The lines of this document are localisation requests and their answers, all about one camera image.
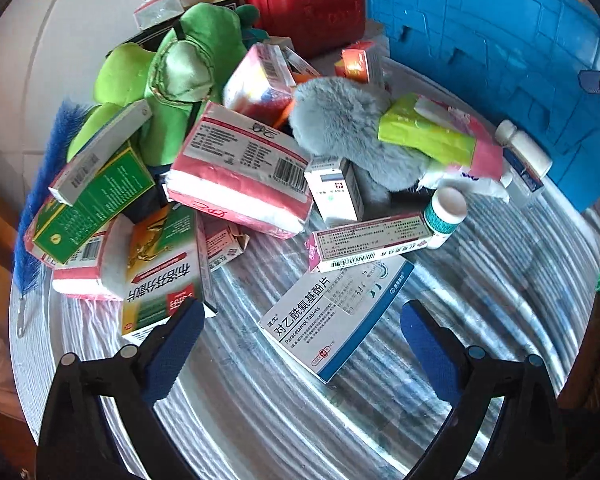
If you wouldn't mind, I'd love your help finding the blue white paracetamol box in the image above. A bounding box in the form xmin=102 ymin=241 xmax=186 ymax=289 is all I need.
xmin=259 ymin=256 xmax=414 ymax=382

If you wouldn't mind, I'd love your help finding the teal label pill bottle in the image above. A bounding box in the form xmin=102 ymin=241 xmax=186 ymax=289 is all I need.
xmin=424 ymin=186 xmax=468 ymax=249

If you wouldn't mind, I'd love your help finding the pink white long medicine box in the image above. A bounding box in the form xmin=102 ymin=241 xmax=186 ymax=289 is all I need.
xmin=308 ymin=214 xmax=432 ymax=272

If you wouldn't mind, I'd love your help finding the small white medicine box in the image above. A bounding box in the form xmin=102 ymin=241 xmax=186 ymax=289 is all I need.
xmin=304 ymin=156 xmax=364 ymax=226

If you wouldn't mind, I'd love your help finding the green pink wipes pack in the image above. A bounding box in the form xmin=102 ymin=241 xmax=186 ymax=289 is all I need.
xmin=378 ymin=93 xmax=504 ymax=180

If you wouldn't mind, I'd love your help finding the green yellow medicine box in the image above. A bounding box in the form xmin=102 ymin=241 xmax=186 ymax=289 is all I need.
xmin=120 ymin=203 xmax=218 ymax=344

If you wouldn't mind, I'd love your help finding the small pink crumpled box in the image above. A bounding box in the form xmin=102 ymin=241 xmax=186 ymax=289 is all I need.
xmin=204 ymin=214 xmax=250 ymax=272

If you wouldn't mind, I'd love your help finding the green rectangular box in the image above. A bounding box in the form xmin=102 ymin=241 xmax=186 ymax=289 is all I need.
xmin=24 ymin=141 xmax=154 ymax=266

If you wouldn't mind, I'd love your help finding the long white barcode box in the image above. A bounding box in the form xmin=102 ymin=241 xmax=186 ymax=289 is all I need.
xmin=48 ymin=99 xmax=152 ymax=206

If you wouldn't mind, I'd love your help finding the white pill bottle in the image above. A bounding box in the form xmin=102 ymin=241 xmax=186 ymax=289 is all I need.
xmin=494 ymin=119 xmax=553 ymax=198

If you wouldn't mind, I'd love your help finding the blue feather duster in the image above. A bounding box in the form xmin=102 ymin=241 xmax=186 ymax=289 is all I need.
xmin=12 ymin=100 xmax=92 ymax=338

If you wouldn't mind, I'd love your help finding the grey fluffy plush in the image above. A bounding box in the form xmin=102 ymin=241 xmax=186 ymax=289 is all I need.
xmin=289 ymin=77 xmax=430 ymax=202

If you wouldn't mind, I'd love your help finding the green plush frog toy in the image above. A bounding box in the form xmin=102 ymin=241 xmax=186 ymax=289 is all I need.
xmin=91 ymin=2 xmax=266 ymax=172

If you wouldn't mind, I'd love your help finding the orange white medicine box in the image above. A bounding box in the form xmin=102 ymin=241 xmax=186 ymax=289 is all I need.
xmin=334 ymin=40 xmax=385 ymax=88

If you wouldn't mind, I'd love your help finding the blue plastic crate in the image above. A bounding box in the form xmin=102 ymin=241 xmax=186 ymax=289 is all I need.
xmin=366 ymin=0 xmax=600 ymax=210

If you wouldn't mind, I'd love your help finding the red mini suitcase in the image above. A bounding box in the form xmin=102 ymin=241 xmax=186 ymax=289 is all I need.
xmin=246 ymin=0 xmax=366 ymax=58

